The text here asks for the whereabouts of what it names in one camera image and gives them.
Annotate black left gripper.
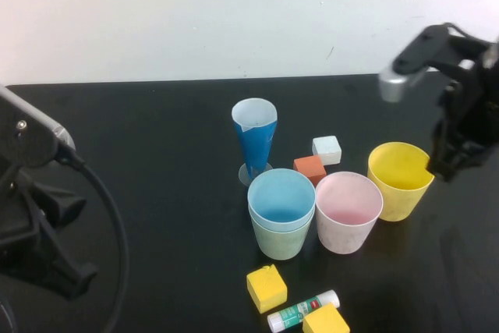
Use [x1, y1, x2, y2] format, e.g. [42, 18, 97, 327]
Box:
[0, 153, 98, 301]

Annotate white glue stick green label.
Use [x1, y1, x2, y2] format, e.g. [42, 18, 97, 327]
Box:
[267, 289, 341, 331]

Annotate white cube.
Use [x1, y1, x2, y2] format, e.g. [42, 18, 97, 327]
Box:
[311, 135, 343, 166]

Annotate green plastic cup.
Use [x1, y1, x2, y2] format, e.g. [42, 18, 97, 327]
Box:
[248, 202, 315, 261]

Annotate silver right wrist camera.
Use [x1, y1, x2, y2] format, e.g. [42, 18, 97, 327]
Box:
[377, 23, 475, 104]

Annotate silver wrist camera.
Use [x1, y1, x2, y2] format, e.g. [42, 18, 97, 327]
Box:
[377, 23, 475, 104]
[0, 83, 78, 168]

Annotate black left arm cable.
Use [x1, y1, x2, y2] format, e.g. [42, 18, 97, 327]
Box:
[54, 149, 131, 333]

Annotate yellow plastic cup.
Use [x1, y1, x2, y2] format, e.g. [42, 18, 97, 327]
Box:
[366, 141, 435, 222]

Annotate pink plastic cup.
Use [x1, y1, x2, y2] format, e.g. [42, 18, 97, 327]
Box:
[314, 171, 384, 254]

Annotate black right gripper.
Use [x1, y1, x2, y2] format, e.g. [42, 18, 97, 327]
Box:
[426, 32, 499, 183]

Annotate orange cube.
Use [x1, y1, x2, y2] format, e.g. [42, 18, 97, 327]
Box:
[292, 155, 327, 188]

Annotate yellow cube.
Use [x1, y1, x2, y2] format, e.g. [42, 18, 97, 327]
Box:
[246, 263, 288, 314]
[302, 302, 351, 333]

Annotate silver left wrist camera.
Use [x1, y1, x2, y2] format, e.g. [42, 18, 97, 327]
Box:
[0, 83, 78, 168]

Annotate blue cone glass clear base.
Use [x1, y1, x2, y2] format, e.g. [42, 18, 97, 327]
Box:
[231, 97, 278, 186]

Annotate light blue plastic cup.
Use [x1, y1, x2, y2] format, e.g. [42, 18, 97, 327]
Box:
[246, 168, 317, 232]

